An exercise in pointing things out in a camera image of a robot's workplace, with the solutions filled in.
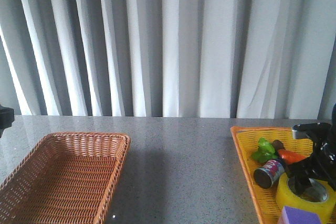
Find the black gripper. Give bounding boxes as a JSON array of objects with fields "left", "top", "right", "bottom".
[
  {"left": 286, "top": 123, "right": 335, "bottom": 195},
  {"left": 0, "top": 105, "right": 14, "bottom": 137}
]

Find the yellow packing tape roll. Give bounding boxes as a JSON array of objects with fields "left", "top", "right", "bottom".
[{"left": 276, "top": 174, "right": 335, "bottom": 223}]

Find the orange toy carrot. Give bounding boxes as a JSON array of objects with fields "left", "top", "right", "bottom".
[{"left": 277, "top": 149, "right": 306, "bottom": 165}]

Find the small dark labelled can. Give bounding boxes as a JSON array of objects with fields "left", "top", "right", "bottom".
[{"left": 253, "top": 158, "right": 286, "bottom": 189}]

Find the brown toy mushroom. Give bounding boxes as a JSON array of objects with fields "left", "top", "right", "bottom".
[{"left": 272, "top": 140, "right": 286, "bottom": 152}]

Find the green toy leafy vegetable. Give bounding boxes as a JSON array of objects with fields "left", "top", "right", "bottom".
[{"left": 251, "top": 137, "right": 278, "bottom": 163}]

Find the purple foam block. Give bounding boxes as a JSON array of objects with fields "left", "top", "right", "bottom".
[{"left": 277, "top": 206, "right": 321, "bottom": 224}]

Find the yellow orange plastic basket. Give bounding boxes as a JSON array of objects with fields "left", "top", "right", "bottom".
[{"left": 230, "top": 126, "right": 336, "bottom": 224}]

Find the brown wicker basket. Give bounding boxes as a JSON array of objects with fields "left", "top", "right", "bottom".
[{"left": 1, "top": 132, "right": 131, "bottom": 223}]

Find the white pleated curtain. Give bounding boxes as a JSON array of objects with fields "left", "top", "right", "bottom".
[{"left": 1, "top": 0, "right": 335, "bottom": 119}]

